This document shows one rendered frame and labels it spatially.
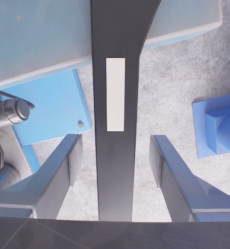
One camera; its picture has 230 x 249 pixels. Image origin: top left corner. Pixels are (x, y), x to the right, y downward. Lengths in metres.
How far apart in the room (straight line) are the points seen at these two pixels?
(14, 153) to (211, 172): 1.49
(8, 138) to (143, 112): 0.94
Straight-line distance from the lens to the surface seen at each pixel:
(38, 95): 1.19
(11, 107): 0.80
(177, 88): 1.26
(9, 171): 1.39
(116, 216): 0.17
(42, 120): 1.22
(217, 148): 1.32
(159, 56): 1.22
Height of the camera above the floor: 1.19
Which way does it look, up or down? 73 degrees down
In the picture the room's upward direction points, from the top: 175 degrees counter-clockwise
